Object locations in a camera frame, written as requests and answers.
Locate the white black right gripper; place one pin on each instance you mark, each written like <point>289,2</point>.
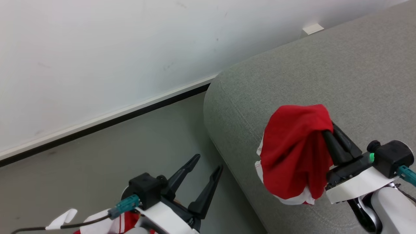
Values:
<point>354,185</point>

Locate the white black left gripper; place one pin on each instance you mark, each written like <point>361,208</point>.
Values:
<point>165,217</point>

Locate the red garment with white trim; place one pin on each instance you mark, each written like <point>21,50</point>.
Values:
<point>292,152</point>

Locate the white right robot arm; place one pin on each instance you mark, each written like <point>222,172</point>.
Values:
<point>390,208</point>

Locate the grey fabric sofa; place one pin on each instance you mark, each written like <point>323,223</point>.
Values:
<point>325,74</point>

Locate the white and red striped garment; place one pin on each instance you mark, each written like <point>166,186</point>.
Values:
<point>97,224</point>

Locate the white and black baseboard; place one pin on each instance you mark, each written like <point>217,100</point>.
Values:
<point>107,117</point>

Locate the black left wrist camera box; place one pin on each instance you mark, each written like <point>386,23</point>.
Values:
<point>146,190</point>

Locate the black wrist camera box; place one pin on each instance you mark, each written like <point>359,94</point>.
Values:
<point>393,156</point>
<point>146,190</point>

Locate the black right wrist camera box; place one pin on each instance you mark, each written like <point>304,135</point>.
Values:
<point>393,156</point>

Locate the small white wall plate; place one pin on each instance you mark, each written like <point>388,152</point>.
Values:
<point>312,28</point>

